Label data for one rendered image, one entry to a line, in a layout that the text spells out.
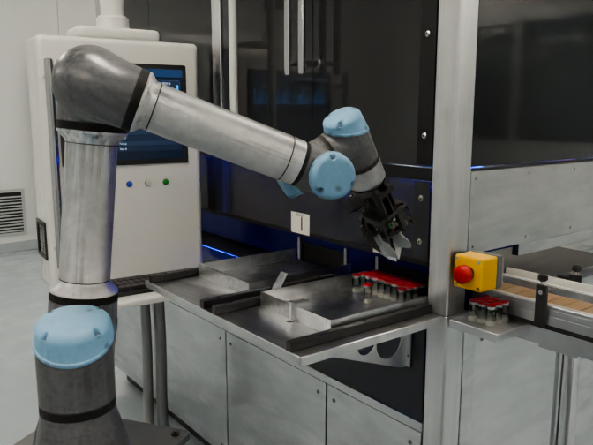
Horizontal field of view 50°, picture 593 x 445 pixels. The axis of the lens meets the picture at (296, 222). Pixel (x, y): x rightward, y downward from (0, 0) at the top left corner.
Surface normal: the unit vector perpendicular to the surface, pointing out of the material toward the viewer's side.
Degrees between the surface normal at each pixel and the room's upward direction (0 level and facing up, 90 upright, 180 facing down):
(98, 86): 84
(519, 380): 90
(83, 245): 90
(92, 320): 7
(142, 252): 90
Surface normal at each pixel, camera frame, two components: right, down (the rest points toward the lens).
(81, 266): 0.12, 0.16
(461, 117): 0.61, 0.14
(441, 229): -0.79, 0.11
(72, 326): 0.04, -0.95
